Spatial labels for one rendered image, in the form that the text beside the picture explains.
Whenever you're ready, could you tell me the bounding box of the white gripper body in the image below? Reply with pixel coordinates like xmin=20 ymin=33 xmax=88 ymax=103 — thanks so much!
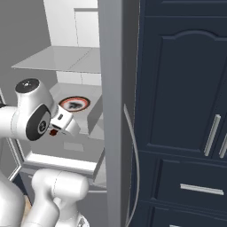
xmin=60 ymin=117 xmax=82 ymax=137

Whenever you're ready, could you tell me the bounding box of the white ledged fridge shelf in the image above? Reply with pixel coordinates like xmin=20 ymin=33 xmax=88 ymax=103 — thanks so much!
xmin=22 ymin=147 xmax=106 ymax=182

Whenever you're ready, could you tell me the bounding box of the grey fridge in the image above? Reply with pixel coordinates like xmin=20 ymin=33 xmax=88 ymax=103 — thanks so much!
xmin=0 ymin=0 xmax=142 ymax=227

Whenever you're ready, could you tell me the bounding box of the orange rimmed round bowl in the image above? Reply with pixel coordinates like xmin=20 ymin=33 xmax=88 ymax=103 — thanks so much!
xmin=58 ymin=95 xmax=91 ymax=114

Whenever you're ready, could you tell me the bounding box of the tall navy cupboard door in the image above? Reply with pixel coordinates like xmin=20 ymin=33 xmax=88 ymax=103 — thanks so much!
xmin=134 ymin=14 xmax=227 ymax=162

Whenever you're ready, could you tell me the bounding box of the navy drawer front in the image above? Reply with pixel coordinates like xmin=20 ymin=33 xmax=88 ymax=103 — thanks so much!
xmin=151 ymin=158 xmax=227 ymax=215
xmin=147 ymin=206 xmax=227 ymax=227

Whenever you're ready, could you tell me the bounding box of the curved silver fridge door handle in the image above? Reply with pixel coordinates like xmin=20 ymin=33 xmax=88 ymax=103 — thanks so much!
xmin=122 ymin=103 xmax=141 ymax=227

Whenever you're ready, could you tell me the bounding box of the silver bar cupboard handle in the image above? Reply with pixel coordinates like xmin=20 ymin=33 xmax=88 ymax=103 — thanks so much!
xmin=203 ymin=113 xmax=222 ymax=158
xmin=218 ymin=132 xmax=227 ymax=160

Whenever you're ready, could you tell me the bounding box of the silver bar drawer handle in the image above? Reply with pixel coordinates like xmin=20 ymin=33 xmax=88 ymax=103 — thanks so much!
xmin=179 ymin=183 xmax=225 ymax=197

